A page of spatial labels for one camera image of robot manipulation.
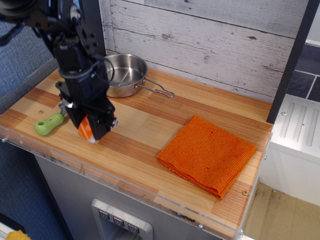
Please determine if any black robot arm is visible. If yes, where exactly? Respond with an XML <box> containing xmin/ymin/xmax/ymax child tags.
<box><xmin>0</xmin><ymin>0</ymin><xmax>118</xmax><ymax>143</ymax></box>

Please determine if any dark grey post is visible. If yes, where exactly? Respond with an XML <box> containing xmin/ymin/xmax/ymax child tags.
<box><xmin>266</xmin><ymin>0</ymin><xmax>320</xmax><ymax>124</ymax></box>
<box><xmin>78</xmin><ymin>0</ymin><xmax>106</xmax><ymax>56</ymax></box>

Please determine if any clear acrylic table edge guard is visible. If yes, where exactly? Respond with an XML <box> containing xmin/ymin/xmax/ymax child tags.
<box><xmin>0</xmin><ymin>122</ymin><xmax>272</xmax><ymax>240</ymax></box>

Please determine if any dark grey right post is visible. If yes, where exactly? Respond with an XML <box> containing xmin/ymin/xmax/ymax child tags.
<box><xmin>266</xmin><ymin>0</ymin><xmax>320</xmax><ymax>124</ymax></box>

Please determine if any white grooved side cabinet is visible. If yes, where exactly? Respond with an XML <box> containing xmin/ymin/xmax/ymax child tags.
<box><xmin>259</xmin><ymin>94</ymin><xmax>320</xmax><ymax>205</ymax></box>

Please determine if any green handled grey toy spatula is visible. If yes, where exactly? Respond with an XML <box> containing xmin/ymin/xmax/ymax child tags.
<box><xmin>34</xmin><ymin>98</ymin><xmax>74</xmax><ymax>136</ymax></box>

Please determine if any orange white toy half bun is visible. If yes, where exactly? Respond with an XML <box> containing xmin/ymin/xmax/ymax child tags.
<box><xmin>77</xmin><ymin>115</ymin><xmax>96</xmax><ymax>144</ymax></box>

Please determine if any folded orange cloth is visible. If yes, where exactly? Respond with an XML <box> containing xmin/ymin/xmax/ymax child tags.
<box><xmin>157</xmin><ymin>116</ymin><xmax>257</xmax><ymax>199</ymax></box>

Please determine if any yellow object at corner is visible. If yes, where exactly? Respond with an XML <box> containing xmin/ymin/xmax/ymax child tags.
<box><xmin>6</xmin><ymin>231</ymin><xmax>31</xmax><ymax>240</ymax></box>

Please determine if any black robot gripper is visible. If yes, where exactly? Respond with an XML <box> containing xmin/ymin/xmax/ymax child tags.
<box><xmin>56</xmin><ymin>63</ymin><xmax>118</xmax><ymax>140</ymax></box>

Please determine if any dark grey left post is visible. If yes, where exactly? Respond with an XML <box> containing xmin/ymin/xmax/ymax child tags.
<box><xmin>78</xmin><ymin>0</ymin><xmax>106</xmax><ymax>56</ymax></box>

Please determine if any silver dispenser panel with buttons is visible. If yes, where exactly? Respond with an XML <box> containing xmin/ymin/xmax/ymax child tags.
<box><xmin>91</xmin><ymin>198</ymin><xmax>154</xmax><ymax>240</ymax></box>

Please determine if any stainless steel pot with handle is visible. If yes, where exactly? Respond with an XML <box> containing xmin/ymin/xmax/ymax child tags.
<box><xmin>104</xmin><ymin>53</ymin><xmax>175</xmax><ymax>98</ymax></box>

